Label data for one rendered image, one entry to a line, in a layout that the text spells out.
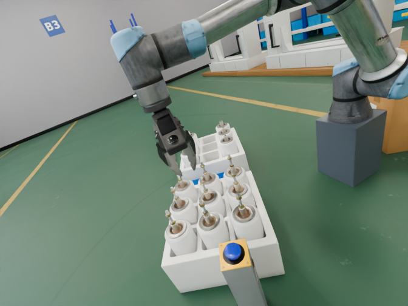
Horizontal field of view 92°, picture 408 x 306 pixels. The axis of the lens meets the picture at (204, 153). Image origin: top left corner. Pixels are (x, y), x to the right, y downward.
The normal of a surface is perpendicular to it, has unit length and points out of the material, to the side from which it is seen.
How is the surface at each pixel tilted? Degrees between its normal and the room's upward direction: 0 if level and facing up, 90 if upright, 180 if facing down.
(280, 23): 90
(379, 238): 0
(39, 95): 90
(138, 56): 89
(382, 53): 104
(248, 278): 90
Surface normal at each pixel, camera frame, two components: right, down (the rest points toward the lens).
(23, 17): 0.39, 0.33
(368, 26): 0.00, 0.70
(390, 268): -0.31, -0.83
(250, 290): 0.00, 0.49
